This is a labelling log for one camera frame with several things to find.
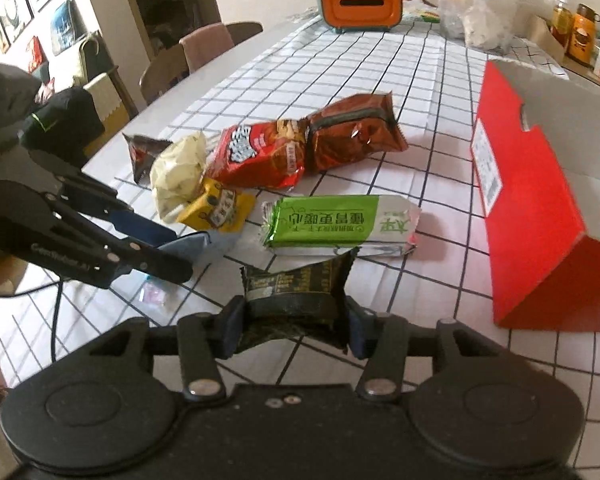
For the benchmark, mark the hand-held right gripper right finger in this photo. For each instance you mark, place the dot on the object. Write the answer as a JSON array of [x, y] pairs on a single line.
[[356, 332]]

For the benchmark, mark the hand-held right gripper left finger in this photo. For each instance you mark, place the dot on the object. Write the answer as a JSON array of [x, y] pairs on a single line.
[[232, 327]]

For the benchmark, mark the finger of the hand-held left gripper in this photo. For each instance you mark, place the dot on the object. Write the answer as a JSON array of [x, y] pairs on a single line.
[[145, 227], [165, 267]]

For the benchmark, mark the black snack packet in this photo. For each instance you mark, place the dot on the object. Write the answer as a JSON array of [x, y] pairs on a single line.
[[290, 300]]

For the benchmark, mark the cream snack bag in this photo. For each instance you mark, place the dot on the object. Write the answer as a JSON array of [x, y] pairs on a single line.
[[177, 170]]

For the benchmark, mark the yellow snack packet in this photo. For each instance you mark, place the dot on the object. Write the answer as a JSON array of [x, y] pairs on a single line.
[[215, 207]]

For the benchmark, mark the green snack packet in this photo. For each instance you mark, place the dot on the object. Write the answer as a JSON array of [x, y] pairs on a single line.
[[325, 220]]

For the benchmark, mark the brown foil snack bag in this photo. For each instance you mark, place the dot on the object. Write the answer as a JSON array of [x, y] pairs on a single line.
[[355, 135]]

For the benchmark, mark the red cardboard box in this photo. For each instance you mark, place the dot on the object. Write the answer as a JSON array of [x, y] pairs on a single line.
[[520, 220]]

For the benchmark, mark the small pink wrapper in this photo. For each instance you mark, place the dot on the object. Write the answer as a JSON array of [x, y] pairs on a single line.
[[152, 295]]

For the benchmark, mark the small dark foil packet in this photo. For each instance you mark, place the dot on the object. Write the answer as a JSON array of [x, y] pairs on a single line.
[[140, 152]]

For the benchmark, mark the black jacket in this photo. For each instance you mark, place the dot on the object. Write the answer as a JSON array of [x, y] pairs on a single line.
[[65, 125]]

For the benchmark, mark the cream zigzag cloth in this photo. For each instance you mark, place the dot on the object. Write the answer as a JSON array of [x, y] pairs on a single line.
[[107, 100]]

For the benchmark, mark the red snack bag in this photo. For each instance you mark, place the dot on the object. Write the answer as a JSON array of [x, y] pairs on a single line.
[[260, 152]]

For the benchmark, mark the green sofa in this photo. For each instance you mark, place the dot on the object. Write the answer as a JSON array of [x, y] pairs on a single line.
[[97, 55]]

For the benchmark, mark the pink cloth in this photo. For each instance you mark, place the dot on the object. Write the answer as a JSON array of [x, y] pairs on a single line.
[[205, 47]]

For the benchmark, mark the blue poster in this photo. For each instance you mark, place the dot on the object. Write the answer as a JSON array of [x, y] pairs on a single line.
[[67, 27]]

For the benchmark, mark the dark wooden chair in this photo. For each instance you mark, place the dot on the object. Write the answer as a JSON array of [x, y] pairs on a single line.
[[245, 32]]

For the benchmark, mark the white checked tablecloth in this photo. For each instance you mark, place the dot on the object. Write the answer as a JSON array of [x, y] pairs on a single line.
[[330, 70]]

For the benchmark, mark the orange tissue box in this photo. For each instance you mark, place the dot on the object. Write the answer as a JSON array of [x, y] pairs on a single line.
[[360, 5]]

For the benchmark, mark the stack of flat packets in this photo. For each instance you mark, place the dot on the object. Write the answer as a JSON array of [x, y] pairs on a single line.
[[422, 15]]

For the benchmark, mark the clear plastic bag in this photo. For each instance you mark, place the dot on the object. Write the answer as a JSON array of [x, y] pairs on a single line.
[[475, 10]]

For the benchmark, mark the brown cardboard box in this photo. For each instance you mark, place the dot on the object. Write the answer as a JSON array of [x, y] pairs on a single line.
[[547, 37]]

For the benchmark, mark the amber glass jar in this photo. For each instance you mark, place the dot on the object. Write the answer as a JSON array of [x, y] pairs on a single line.
[[560, 20]]

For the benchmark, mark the orange bottle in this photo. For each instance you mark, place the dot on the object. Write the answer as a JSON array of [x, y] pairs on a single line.
[[582, 35]]

